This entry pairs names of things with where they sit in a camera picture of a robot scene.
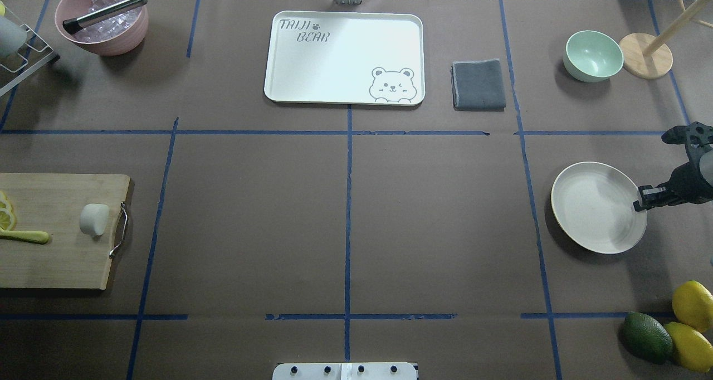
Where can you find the green avocado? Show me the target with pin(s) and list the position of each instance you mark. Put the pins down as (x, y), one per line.
(646, 338)

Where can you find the black steel ice tongs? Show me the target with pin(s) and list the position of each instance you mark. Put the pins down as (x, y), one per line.
(74, 25)

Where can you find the whole lemon upper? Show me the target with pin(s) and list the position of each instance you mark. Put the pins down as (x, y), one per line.
(692, 305)

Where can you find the whole lemon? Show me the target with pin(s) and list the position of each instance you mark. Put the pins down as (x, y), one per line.
(691, 349)
(692, 305)

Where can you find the white bear tray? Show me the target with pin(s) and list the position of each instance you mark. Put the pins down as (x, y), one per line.
(345, 58)

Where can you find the grey folded cloth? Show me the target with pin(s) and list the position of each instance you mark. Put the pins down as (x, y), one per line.
(478, 85)

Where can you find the light blue cup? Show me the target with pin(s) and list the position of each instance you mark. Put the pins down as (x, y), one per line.
(13, 37)

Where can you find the lemon slice middle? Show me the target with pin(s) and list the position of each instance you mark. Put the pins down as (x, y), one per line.
(7, 206)

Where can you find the lemon slice near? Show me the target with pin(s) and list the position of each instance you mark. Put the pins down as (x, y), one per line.
(7, 219)

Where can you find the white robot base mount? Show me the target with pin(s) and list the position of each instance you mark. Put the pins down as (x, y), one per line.
(346, 370)

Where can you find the wooden cutting board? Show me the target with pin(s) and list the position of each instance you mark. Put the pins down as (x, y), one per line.
(52, 203)

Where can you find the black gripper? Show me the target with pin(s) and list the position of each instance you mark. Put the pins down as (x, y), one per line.
(687, 181)

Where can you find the whole lemon lower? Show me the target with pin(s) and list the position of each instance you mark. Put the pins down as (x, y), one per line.
(691, 349)

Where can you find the white steamed bun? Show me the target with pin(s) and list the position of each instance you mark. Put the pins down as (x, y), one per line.
(94, 218)

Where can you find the beige round plate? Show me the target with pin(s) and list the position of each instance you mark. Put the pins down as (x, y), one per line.
(594, 205)

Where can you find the pink bowl with ice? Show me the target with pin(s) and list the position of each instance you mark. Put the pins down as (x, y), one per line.
(113, 45)

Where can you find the white wire rack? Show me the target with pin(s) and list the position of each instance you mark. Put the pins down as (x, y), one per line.
(35, 54)

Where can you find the wooden mug stand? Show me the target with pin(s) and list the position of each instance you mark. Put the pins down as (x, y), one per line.
(648, 56)

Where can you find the mint green bowl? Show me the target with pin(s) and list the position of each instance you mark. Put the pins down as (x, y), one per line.
(592, 56)

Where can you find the yellow-green plastic knife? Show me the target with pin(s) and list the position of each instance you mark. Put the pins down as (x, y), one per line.
(41, 238)

